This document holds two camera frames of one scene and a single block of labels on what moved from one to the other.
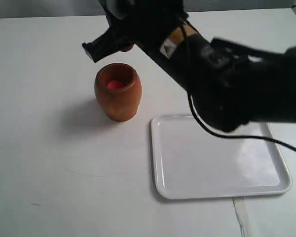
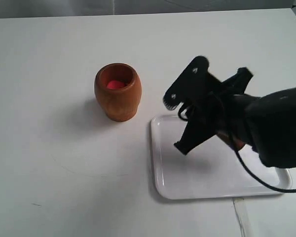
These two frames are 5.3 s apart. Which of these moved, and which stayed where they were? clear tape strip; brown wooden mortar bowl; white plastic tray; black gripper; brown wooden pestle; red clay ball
Moved: black gripper; brown wooden pestle
Stayed: clear tape strip; white plastic tray; brown wooden mortar bowl; red clay ball
